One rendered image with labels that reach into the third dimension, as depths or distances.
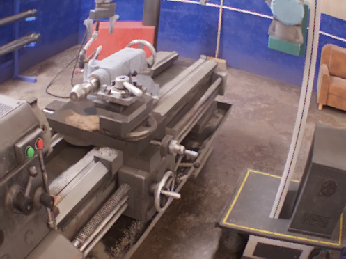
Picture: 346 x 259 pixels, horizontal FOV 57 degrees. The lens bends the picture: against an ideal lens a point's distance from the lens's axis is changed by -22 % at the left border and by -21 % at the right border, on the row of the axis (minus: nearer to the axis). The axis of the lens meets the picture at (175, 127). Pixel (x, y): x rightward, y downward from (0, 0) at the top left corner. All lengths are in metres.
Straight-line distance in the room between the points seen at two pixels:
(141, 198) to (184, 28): 4.43
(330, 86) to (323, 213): 3.02
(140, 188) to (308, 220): 1.03
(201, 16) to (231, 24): 0.49
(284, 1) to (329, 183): 1.05
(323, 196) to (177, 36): 4.47
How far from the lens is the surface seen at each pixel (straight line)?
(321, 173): 2.01
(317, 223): 2.22
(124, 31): 4.64
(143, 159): 1.73
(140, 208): 1.83
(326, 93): 4.98
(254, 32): 5.68
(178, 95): 2.45
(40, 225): 1.28
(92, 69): 1.95
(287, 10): 1.51
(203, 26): 5.86
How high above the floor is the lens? 1.78
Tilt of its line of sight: 27 degrees down
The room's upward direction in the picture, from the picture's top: 5 degrees clockwise
